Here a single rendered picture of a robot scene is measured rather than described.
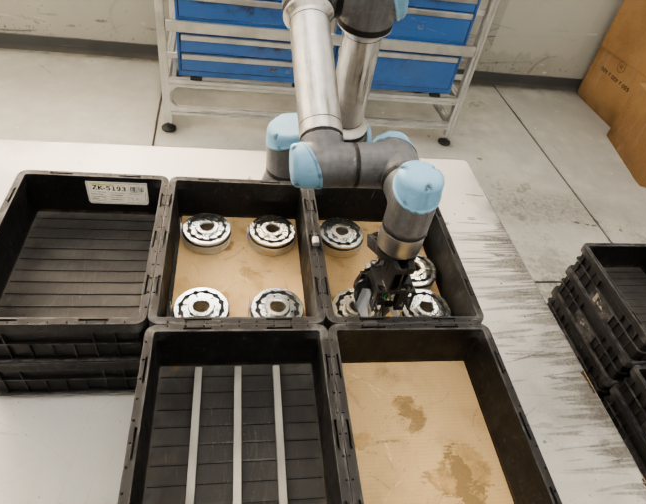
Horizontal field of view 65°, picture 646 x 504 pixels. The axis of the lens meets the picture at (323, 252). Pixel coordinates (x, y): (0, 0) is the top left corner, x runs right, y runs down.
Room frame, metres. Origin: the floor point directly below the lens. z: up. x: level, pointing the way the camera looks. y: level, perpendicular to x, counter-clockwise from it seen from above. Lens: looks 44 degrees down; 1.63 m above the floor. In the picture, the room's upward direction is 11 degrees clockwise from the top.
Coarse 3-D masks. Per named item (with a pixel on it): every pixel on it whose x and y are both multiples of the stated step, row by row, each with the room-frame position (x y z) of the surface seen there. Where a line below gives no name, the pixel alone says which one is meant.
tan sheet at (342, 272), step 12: (372, 228) 0.94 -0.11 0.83; (324, 252) 0.83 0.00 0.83; (360, 252) 0.85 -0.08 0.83; (372, 252) 0.86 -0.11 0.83; (420, 252) 0.89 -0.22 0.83; (336, 264) 0.80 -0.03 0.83; (348, 264) 0.80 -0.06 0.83; (360, 264) 0.81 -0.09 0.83; (336, 276) 0.76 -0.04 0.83; (348, 276) 0.77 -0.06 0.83; (336, 288) 0.73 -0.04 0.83; (348, 288) 0.73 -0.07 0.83; (432, 288) 0.78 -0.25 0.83
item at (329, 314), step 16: (320, 240) 0.75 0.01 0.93; (448, 240) 0.85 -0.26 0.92; (320, 256) 0.71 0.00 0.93; (320, 272) 0.67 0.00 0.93; (464, 272) 0.74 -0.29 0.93; (464, 288) 0.70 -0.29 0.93; (336, 320) 0.56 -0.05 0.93; (352, 320) 0.57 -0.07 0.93; (368, 320) 0.57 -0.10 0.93; (384, 320) 0.58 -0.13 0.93; (400, 320) 0.59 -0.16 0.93; (416, 320) 0.60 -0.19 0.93; (432, 320) 0.60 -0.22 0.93; (448, 320) 0.61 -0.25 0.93; (464, 320) 0.62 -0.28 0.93; (480, 320) 0.63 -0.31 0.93
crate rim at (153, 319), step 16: (304, 192) 0.90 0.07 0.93; (304, 208) 0.84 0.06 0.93; (160, 240) 0.67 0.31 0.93; (160, 256) 0.63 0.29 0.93; (160, 272) 0.59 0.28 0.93; (160, 288) 0.55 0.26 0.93; (320, 288) 0.63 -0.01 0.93; (320, 304) 0.59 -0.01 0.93; (160, 320) 0.49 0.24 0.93; (176, 320) 0.50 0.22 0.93; (192, 320) 0.50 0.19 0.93; (208, 320) 0.51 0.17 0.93; (224, 320) 0.51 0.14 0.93; (240, 320) 0.52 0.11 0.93; (256, 320) 0.53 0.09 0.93; (272, 320) 0.53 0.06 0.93; (288, 320) 0.54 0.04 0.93; (304, 320) 0.55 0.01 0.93; (320, 320) 0.55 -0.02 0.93
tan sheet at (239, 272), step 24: (240, 240) 0.81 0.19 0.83; (192, 264) 0.71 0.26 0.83; (216, 264) 0.73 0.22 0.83; (240, 264) 0.74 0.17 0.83; (264, 264) 0.75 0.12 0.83; (288, 264) 0.77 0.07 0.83; (192, 288) 0.65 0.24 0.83; (216, 288) 0.66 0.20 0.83; (240, 288) 0.67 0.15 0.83; (264, 288) 0.69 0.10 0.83; (288, 288) 0.70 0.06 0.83; (240, 312) 0.61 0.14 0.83
